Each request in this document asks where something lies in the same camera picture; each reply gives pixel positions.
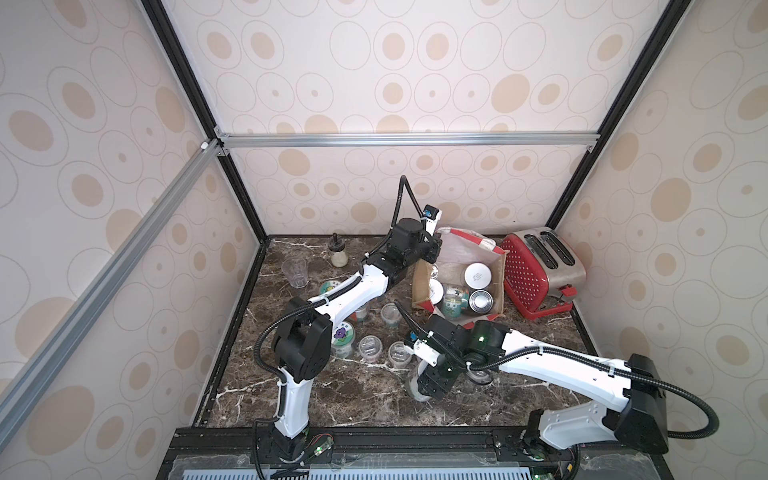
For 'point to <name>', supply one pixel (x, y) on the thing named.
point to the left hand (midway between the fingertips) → (449, 230)
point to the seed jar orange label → (398, 353)
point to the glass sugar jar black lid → (338, 257)
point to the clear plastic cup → (295, 269)
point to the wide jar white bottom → (478, 275)
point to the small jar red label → (370, 348)
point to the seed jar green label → (390, 315)
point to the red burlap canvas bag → (466, 284)
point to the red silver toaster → (543, 276)
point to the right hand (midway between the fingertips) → (436, 373)
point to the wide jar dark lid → (414, 388)
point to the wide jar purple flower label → (343, 338)
